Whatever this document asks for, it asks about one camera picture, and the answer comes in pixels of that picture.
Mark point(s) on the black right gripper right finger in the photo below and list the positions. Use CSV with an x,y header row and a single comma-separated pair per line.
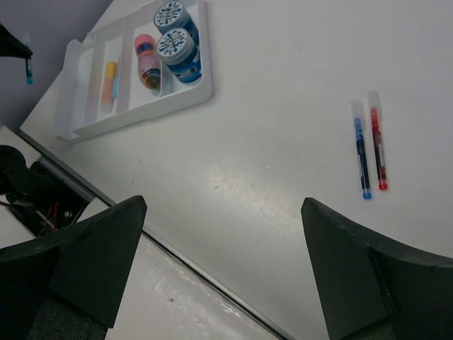
x,y
373,287

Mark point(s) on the red gel pen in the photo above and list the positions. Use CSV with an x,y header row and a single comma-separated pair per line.
x,y
373,100

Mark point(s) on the yellow pink highlighter pen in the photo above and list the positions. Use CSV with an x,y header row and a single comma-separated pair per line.
x,y
106,104

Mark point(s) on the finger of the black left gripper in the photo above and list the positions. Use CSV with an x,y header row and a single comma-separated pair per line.
x,y
10,46

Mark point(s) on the blue round splash-lid container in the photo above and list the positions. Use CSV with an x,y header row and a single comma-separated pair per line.
x,y
180,54

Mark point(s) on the blue round container in tray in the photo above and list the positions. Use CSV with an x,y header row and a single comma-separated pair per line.
x,y
173,15

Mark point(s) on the pink sticky notes tube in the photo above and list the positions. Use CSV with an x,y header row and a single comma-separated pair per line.
x,y
149,65

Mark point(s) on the white divided plastic tray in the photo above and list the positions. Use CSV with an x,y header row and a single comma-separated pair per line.
x,y
78,114

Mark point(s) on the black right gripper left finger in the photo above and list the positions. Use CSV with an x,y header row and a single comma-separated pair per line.
x,y
69,284

